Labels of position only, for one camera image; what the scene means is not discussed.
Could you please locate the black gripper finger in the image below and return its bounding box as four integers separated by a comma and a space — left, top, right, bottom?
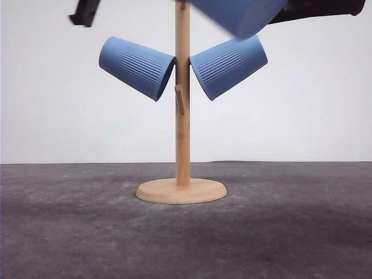
268, 0, 366, 24
69, 0, 100, 27

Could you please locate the blue ribbed cup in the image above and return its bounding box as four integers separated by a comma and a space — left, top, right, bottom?
99, 37, 176, 102
191, 0, 287, 39
189, 35, 268, 101

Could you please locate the wooden cup tree stand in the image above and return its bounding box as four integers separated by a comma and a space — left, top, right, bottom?
136, 0, 228, 205

